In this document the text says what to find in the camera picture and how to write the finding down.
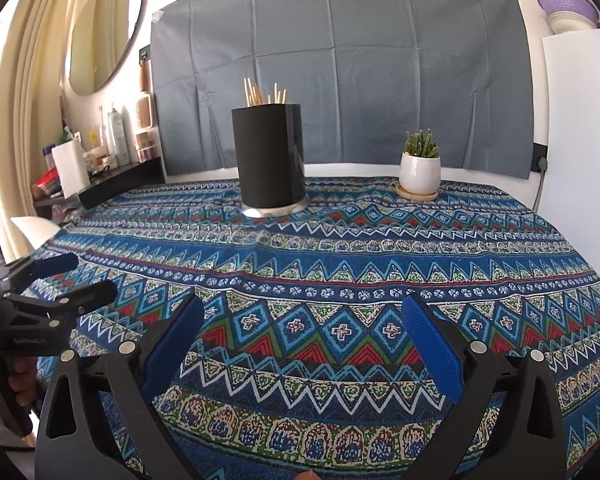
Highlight black wall plug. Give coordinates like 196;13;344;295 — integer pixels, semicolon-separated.
530;142;551;174

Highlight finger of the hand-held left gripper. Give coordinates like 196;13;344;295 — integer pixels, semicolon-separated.
0;252;80;287
4;280;119;322

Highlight purple colander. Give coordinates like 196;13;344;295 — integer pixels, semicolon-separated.
536;0;600;21

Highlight red packets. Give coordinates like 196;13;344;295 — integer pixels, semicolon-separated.
35;167;61;199

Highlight cream curtain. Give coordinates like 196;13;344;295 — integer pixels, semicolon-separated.
0;0;88;261

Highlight person's left hand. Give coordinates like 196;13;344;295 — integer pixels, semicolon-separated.
7;366;39;407

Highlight bunch of wooden chopsticks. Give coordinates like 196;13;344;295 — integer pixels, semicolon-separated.
243;77;287;107

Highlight glass jar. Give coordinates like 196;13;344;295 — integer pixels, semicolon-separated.
134;132;157;162

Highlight tall pale spray bottle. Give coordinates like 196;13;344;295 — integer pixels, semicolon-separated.
107;105;131;166

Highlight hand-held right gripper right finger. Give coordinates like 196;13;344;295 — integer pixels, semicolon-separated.
401;292;567;480

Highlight wooden hairbrush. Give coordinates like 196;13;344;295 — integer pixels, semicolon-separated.
136;60;154;129

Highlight white refrigerator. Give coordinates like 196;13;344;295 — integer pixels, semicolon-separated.
532;27;600;241

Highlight black cylindrical utensil holder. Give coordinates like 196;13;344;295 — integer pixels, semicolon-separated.
231;103;310;218

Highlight stack of white bowls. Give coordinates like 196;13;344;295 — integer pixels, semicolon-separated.
547;10;599;35

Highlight round wooden coaster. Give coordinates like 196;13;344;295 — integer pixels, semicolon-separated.
395;183;438;201

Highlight blue patterned tablecloth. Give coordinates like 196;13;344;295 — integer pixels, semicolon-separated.
17;175;600;480

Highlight succulent in white pot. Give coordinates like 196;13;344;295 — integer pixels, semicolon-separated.
399;129;441;193

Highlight white chair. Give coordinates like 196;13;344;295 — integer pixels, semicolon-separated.
10;216;61;252

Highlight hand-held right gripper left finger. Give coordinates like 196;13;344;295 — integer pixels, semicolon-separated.
35;294;205;480

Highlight round wall mirror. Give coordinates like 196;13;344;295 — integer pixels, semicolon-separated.
67;0;148;97

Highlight black side shelf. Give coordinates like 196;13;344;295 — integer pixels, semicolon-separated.
32;157;166;211

